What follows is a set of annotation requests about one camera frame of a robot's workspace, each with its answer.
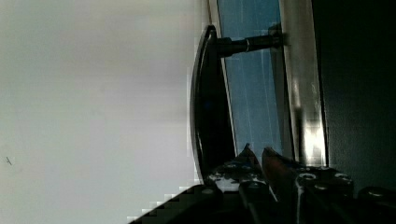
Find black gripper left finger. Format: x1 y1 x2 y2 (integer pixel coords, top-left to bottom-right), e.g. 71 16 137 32
205 144 266 194

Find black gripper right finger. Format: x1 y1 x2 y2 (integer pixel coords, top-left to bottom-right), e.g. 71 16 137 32
262 147 355 224

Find black oven door handle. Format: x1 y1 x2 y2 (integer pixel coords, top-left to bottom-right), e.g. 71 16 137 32
190 25 283 181

